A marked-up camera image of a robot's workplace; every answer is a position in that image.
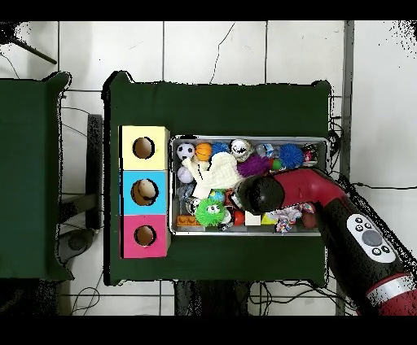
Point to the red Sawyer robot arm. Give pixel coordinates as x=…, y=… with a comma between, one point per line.
x=313, y=185

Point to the clear mesh bin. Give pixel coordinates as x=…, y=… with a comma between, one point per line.
x=172, y=195

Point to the wooden box with three holes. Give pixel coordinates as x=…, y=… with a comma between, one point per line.
x=127, y=195

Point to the cream knitted cloth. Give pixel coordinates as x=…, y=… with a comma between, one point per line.
x=218, y=172

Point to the small orange basketball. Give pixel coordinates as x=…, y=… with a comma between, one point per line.
x=204, y=151

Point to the small soccer ball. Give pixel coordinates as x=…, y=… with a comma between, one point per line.
x=186, y=151

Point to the green fuzzy toy with eyes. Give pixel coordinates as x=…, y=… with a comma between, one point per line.
x=210, y=213

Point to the purple spiky ball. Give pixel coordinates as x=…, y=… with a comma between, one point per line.
x=253, y=166

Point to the orange toy block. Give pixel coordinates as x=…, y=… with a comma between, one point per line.
x=187, y=220

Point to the blue spiky ball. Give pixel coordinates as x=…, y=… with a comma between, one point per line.
x=291, y=156

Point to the colourful patterned cloth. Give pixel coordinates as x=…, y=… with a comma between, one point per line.
x=287, y=215

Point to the green cloth side table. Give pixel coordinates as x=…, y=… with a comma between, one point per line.
x=32, y=130

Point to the black tripod leg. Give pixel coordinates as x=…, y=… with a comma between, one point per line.
x=32, y=51

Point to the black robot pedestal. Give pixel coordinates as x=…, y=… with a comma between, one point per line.
x=215, y=299

